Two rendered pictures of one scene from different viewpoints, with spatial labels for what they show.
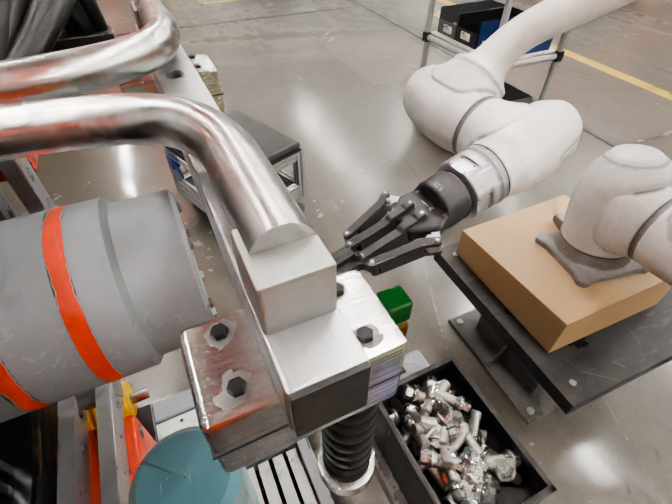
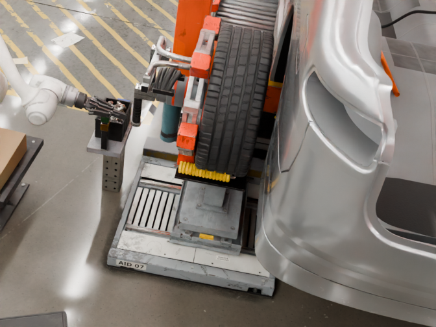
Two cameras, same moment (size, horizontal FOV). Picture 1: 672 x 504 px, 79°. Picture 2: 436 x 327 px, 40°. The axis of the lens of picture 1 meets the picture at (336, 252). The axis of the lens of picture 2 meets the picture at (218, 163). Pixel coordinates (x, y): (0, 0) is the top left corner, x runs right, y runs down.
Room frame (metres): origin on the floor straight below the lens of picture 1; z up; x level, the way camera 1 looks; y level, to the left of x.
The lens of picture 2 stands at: (2.15, 1.36, 2.34)
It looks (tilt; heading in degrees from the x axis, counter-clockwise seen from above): 40 degrees down; 205
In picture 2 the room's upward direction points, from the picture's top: 11 degrees clockwise
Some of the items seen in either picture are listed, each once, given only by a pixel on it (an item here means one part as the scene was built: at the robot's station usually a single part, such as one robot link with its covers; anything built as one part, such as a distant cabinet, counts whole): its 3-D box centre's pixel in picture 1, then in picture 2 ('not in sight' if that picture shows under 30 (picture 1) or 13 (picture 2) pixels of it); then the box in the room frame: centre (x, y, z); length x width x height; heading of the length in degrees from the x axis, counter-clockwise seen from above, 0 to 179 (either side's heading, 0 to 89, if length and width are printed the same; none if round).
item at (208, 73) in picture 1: (172, 90); (145, 91); (0.41, 0.16, 0.93); 0.09 x 0.05 x 0.05; 115
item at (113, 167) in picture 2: not in sight; (113, 156); (0.15, -0.18, 0.21); 0.10 x 0.10 x 0.42; 25
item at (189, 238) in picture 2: not in sight; (211, 209); (0.07, 0.42, 0.13); 0.50 x 0.36 x 0.10; 25
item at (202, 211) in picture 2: not in sight; (215, 187); (0.09, 0.43, 0.32); 0.40 x 0.30 x 0.28; 25
